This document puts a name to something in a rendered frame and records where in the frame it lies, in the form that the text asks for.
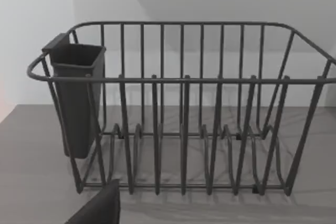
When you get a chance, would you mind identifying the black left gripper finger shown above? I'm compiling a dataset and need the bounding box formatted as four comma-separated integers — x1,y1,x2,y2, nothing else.
65,178,121,224

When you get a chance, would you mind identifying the dark grey cutlery holder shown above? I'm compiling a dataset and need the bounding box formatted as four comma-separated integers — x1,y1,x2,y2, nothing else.
41,33,107,159

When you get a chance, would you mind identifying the grey wire dish rack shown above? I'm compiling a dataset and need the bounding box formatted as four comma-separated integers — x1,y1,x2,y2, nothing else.
26,20,336,198

